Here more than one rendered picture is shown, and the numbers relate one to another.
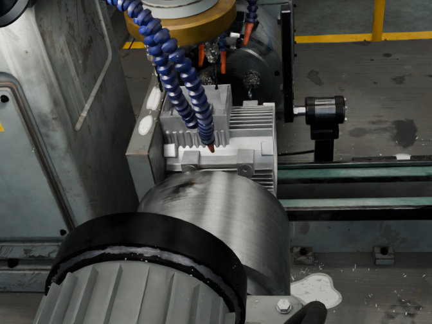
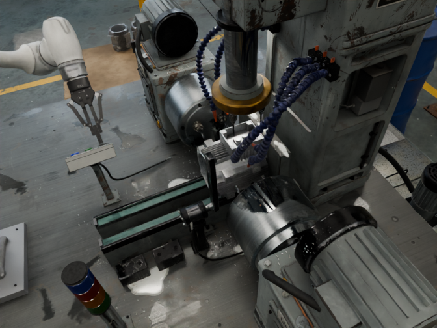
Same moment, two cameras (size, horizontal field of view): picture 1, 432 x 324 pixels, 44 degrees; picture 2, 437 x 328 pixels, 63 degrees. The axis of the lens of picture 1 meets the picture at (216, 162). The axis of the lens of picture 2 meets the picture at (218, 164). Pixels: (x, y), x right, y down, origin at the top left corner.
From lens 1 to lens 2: 1.62 m
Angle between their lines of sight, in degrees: 88
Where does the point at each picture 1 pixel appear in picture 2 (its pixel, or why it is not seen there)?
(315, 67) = not seen: outside the picture
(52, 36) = (281, 58)
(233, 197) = (188, 96)
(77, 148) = not seen: hidden behind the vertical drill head
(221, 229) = (185, 85)
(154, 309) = (158, 10)
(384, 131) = (174, 317)
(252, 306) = (164, 73)
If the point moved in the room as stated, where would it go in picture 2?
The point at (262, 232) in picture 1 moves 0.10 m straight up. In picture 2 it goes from (175, 99) to (172, 77)
